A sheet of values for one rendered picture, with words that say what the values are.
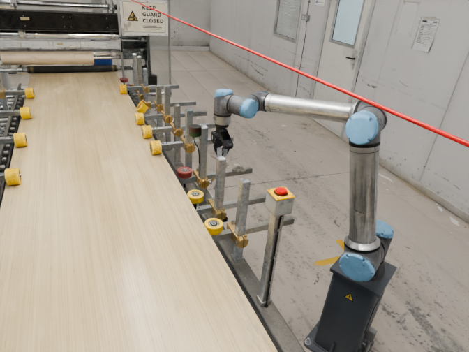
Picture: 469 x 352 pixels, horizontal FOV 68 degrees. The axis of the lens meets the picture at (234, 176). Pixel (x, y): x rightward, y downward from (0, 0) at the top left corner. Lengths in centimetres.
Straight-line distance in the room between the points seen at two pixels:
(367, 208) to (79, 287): 111
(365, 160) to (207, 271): 73
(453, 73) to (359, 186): 264
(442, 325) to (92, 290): 218
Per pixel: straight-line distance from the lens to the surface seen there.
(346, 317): 205
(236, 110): 166
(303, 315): 244
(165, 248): 141
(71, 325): 123
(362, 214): 153
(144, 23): 395
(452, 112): 397
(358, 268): 163
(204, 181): 192
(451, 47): 403
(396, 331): 259
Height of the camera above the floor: 182
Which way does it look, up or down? 29 degrees down
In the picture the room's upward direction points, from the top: 5 degrees clockwise
